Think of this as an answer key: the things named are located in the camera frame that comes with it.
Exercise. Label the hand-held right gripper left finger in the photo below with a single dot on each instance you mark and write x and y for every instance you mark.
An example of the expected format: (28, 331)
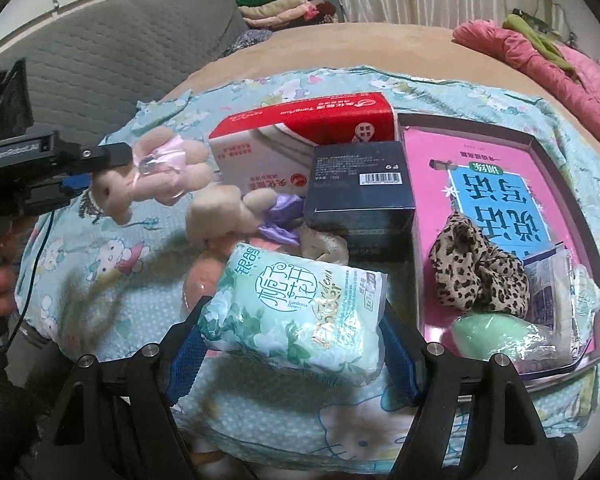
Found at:
(185, 355)

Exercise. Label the beige plush toy purple ribbon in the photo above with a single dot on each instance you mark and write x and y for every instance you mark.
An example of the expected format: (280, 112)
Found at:
(210, 215)

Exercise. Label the green egg sponge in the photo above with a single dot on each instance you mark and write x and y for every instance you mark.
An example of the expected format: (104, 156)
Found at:
(485, 335)

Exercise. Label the green cloth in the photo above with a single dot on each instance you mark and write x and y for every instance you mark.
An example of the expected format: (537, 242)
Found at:
(530, 30)

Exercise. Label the white and blue foil packet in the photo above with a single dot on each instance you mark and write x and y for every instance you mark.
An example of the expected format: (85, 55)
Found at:
(575, 300)

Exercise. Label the red and white carton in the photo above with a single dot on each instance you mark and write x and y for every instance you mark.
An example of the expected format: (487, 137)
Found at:
(260, 160)

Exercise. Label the dark floral cloth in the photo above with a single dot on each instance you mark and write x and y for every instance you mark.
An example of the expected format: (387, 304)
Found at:
(250, 40)

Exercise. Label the peach plush ball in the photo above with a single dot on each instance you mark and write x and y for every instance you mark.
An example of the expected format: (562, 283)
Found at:
(200, 282)

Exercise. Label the green floral tissue pack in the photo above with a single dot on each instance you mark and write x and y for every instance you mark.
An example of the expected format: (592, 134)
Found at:
(290, 310)

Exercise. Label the person's left hand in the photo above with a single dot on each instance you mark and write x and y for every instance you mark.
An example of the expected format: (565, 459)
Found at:
(0, 290)

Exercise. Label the stack of folded clothes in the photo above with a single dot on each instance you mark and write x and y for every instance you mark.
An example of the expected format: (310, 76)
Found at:
(275, 10)

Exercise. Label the beige bed sheet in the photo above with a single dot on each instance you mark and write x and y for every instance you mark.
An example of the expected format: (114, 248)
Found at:
(380, 45)

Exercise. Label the beige plush bear pink bow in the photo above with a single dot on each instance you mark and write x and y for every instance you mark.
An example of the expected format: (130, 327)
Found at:
(117, 185)

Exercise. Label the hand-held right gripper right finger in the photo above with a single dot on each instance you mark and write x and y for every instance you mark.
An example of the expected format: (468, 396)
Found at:
(400, 350)

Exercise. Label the grey quilted cover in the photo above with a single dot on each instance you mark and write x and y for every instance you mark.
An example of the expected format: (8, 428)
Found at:
(120, 55)

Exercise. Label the shallow dark cardboard box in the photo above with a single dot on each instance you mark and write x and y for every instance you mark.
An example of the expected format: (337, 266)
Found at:
(470, 127)

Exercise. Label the pink quilt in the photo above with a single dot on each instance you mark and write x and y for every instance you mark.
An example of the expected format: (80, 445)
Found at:
(530, 55)

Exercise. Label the light blue cartoon printed blanket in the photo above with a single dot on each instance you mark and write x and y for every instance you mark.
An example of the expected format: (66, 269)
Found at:
(130, 255)

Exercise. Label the dark navy box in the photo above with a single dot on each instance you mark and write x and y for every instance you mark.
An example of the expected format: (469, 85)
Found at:
(360, 200)

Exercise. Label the leopard print scrunchie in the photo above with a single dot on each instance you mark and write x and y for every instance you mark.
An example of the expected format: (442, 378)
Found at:
(470, 270)

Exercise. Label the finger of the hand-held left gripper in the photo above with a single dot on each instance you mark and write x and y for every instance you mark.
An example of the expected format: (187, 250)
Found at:
(77, 182)
(100, 157)

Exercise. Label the cream floral scrunchie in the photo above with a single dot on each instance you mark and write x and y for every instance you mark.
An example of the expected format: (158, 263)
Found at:
(325, 247)

